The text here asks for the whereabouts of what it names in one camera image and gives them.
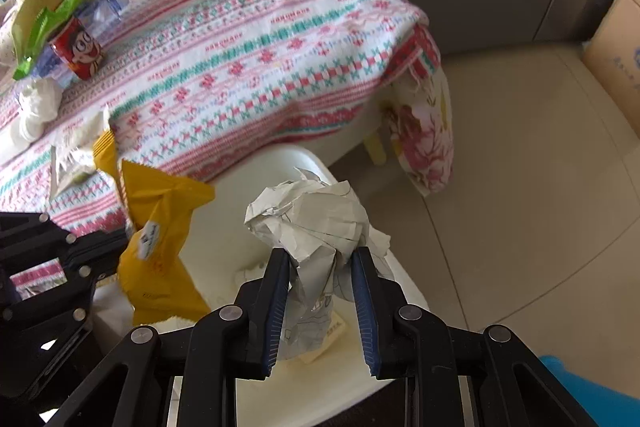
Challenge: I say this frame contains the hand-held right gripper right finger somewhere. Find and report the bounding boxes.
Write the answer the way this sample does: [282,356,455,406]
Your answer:
[350,247,601,427]

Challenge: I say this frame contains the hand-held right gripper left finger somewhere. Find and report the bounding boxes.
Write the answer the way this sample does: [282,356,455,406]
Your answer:
[37,249,292,427]

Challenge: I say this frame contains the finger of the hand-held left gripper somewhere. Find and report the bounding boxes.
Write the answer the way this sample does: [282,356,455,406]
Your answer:
[0,266,98,413]
[0,212,130,269]

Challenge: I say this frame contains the white plastic bin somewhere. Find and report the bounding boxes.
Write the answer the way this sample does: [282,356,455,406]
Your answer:
[92,146,432,427]

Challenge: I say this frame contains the white paper ball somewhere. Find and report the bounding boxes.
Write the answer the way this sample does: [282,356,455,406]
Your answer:
[243,167,393,360]

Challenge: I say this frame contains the yellow snack bag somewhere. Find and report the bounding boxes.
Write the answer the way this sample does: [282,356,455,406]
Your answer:
[94,129,217,325]

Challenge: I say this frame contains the clear plastic bottle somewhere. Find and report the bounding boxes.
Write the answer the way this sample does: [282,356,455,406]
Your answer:
[75,0,131,40]

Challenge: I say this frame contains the clear plastic wrapper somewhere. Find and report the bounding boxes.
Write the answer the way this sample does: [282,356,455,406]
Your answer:
[50,107,113,198]

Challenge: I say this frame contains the crumpled white tissue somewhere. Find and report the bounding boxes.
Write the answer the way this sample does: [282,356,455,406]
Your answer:
[11,77,63,145]

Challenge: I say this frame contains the pale yellow table leg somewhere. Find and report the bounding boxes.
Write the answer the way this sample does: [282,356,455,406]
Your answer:
[364,104,388,166]

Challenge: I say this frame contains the floral cloth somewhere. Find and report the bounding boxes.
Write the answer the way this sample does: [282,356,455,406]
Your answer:
[382,24,455,198]

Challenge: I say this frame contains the red drink can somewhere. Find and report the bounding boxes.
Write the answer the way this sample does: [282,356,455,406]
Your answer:
[51,17,105,81]

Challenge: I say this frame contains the blue plastic object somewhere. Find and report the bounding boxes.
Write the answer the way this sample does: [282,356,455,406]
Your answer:
[540,353,603,427]

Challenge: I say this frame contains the green snack bag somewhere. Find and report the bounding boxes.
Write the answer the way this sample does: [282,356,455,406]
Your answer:
[12,0,121,82]

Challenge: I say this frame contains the patterned red green tablecloth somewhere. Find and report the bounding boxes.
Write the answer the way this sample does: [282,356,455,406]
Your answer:
[0,0,443,303]

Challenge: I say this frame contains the cardboard box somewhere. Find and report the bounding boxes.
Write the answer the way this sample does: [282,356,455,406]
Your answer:
[582,0,640,132]

